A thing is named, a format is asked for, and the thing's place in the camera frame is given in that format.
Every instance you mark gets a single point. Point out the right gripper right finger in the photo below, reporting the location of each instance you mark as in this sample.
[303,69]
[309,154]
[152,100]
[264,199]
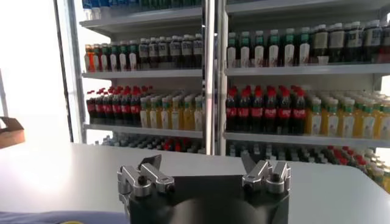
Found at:
[268,178]

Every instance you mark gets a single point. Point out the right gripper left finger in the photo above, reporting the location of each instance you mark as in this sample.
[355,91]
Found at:
[155,179]

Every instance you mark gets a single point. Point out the purple t-shirt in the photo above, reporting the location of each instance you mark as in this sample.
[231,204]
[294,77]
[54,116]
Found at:
[45,217]

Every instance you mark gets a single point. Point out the red cap cola bottle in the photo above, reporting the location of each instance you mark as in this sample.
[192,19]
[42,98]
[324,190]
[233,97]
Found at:
[231,112]
[91,108]
[244,112]
[136,108]
[126,108]
[108,108]
[270,113]
[284,113]
[257,112]
[299,114]
[100,108]
[117,108]

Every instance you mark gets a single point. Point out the grey metal shelf unit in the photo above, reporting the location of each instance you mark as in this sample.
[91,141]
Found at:
[304,70]
[143,74]

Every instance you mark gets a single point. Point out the green cap white label bottle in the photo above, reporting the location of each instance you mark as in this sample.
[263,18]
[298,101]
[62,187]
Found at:
[97,59]
[259,50]
[114,58]
[105,59]
[245,51]
[273,50]
[232,51]
[288,48]
[304,48]
[123,58]
[133,57]

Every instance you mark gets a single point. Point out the dark bottle white label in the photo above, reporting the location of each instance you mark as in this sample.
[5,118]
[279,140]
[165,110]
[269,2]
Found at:
[143,53]
[187,51]
[153,52]
[163,52]
[198,50]
[175,51]

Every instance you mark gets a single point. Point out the orange red tea bottle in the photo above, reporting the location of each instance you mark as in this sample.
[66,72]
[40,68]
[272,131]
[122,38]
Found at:
[89,59]

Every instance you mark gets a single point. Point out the dark bottle beige label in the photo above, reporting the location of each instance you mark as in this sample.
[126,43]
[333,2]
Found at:
[320,44]
[337,43]

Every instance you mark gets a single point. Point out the open cardboard box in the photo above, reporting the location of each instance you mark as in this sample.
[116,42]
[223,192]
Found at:
[12,135]

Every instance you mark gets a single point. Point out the dark bottle grey label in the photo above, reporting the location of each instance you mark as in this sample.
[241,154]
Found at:
[386,41]
[373,41]
[354,42]

